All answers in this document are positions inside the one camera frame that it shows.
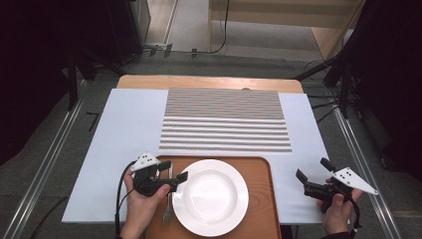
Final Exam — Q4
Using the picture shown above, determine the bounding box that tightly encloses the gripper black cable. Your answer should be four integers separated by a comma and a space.
347, 197, 363, 237
113, 160, 137, 239

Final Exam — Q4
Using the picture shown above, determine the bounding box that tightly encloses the person's right hand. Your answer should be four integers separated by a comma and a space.
316, 178, 363, 236

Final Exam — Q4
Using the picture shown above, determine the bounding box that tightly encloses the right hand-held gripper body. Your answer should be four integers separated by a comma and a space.
303, 166, 379, 214

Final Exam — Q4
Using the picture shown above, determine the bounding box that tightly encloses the silver metal fork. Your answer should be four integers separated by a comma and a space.
161, 164, 174, 224

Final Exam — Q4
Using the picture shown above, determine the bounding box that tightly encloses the person's left hand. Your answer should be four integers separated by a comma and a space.
123, 165, 172, 231

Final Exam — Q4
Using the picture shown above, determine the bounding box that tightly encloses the white deep plate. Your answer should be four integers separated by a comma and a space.
171, 158, 250, 238

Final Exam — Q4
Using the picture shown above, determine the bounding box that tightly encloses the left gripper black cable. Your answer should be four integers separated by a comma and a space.
113, 160, 137, 239

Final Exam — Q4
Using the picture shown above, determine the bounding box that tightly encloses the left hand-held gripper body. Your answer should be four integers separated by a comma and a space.
129, 151, 181, 198

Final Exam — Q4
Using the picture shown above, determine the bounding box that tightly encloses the wooden tray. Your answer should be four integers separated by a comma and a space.
145, 154, 284, 239

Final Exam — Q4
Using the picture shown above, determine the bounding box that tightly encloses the aluminium floor rail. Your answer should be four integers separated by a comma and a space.
2, 79, 89, 239
326, 88, 404, 239

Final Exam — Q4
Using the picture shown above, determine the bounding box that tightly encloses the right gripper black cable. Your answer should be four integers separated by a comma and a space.
347, 197, 363, 237

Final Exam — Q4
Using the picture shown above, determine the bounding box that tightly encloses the striped woven placemat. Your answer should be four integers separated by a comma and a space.
158, 87, 294, 154

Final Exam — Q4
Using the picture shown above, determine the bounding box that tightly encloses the black floor cable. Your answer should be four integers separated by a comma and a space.
190, 0, 231, 56

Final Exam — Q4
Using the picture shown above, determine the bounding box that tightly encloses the wooden table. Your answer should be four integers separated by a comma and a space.
115, 74, 305, 95

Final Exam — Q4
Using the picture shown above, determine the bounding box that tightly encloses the black cabinet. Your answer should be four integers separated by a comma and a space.
105, 0, 152, 67

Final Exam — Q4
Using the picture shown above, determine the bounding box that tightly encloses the black metal stand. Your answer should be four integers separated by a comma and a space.
294, 43, 366, 120
64, 39, 128, 112

